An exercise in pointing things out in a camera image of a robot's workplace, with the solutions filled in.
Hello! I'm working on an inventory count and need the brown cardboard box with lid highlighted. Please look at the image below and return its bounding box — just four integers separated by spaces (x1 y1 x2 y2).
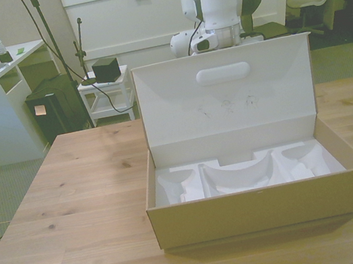
120 23 353 254

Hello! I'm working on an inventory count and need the small white side table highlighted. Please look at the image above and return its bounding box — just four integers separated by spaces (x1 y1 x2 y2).
75 64 139 129

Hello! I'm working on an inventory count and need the black cable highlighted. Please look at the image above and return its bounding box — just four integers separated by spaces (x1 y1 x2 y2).
85 65 136 117

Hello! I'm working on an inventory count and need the black computer tower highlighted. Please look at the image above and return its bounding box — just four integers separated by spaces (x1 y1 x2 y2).
22 71 93 148

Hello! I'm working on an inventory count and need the white cabinet wall panel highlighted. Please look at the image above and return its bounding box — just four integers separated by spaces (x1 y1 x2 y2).
59 0 306 84

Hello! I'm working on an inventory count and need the black bottle holder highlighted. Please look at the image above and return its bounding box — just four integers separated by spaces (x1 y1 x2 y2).
0 49 14 64

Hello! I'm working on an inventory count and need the black tripod stand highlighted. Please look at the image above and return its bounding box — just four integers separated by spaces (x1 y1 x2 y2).
15 0 96 137

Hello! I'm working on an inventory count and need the black cube device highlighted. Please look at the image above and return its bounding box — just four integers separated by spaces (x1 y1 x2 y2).
90 56 121 86

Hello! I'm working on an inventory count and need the black microphone stand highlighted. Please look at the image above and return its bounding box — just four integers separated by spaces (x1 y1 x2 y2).
68 16 99 88

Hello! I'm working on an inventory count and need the white molded box insert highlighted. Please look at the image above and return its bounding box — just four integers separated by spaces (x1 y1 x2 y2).
149 136 348 209

